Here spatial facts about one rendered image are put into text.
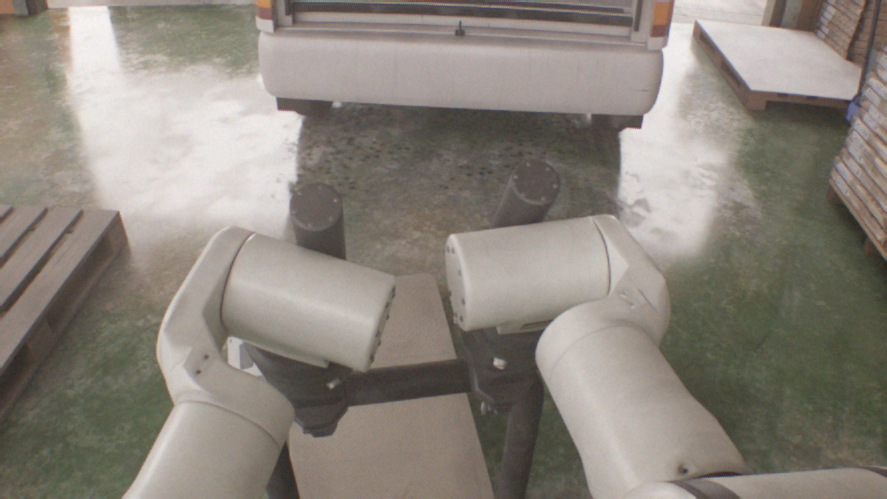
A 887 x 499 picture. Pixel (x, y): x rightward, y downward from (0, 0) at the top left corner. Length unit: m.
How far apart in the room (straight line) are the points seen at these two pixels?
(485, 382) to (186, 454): 0.32
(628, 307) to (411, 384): 0.40
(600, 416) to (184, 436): 0.21
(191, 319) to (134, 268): 1.90
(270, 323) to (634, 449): 0.23
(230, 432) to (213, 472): 0.02
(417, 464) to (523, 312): 0.94
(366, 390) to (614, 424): 0.45
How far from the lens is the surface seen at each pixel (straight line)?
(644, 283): 0.40
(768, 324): 2.16
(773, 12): 4.74
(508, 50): 2.31
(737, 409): 1.87
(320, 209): 0.43
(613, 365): 0.35
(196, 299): 0.40
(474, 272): 0.41
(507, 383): 0.61
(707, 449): 0.31
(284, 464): 0.84
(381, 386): 0.74
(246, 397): 0.37
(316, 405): 0.59
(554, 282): 0.43
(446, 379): 0.75
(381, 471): 1.35
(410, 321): 1.62
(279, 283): 0.41
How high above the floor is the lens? 1.32
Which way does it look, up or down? 37 degrees down
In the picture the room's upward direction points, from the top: 1 degrees clockwise
